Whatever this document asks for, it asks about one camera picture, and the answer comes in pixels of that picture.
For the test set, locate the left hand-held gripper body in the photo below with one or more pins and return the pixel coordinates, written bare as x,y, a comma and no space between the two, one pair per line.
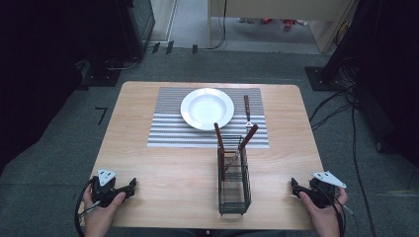
102,192

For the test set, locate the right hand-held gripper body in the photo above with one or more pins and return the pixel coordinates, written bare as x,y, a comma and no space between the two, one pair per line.
324,192

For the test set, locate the person's right hand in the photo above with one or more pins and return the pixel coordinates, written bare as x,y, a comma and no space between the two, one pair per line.
321,214

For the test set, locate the person's left hand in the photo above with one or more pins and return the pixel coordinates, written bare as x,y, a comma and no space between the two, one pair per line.
100,217

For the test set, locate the grey striped placemat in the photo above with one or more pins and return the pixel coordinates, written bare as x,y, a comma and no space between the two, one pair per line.
164,128

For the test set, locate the white round plate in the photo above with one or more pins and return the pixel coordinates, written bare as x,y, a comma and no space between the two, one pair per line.
207,108

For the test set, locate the black stand base plate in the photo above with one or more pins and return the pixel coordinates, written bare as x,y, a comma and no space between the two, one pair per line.
324,80
99,77

